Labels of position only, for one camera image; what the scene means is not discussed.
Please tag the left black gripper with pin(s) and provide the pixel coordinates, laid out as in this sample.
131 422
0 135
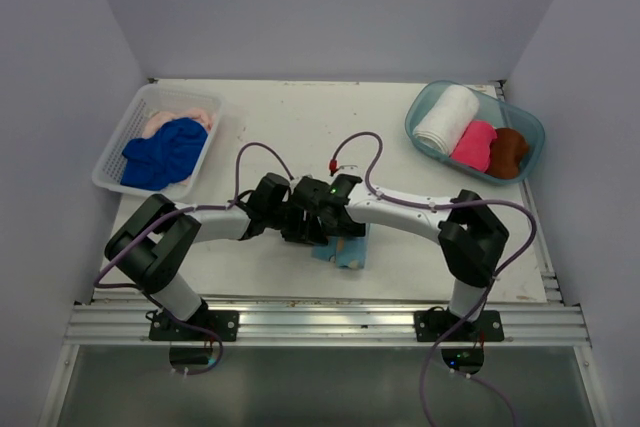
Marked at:
307 231

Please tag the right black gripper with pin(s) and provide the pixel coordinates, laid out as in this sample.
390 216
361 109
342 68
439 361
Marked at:
356 229

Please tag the light blue patterned cloth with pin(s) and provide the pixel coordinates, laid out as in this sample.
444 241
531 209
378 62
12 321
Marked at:
346 253

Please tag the white towel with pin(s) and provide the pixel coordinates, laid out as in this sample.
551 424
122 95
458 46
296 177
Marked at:
442 115

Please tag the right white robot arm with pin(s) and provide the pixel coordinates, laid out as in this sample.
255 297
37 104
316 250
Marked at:
471 237

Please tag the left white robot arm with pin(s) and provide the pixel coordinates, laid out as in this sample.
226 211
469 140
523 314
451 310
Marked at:
152 245

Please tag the white plastic laundry basket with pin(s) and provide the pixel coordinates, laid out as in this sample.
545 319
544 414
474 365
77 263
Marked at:
148 100

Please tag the dark blue cloth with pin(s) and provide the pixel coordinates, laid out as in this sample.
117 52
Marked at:
168 157

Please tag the pink cloth in basket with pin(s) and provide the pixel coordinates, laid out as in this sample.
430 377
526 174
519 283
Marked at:
158 119

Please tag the pink rolled towel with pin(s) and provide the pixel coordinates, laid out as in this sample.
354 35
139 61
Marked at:
474 147

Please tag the teal transparent plastic bin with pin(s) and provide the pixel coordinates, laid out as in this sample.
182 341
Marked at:
496 112

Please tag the brown rolled towel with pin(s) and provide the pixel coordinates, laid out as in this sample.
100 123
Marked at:
506 154

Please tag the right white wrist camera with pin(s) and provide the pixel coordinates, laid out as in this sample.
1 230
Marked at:
337 168

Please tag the aluminium mounting rail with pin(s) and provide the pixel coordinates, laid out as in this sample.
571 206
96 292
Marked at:
125 320

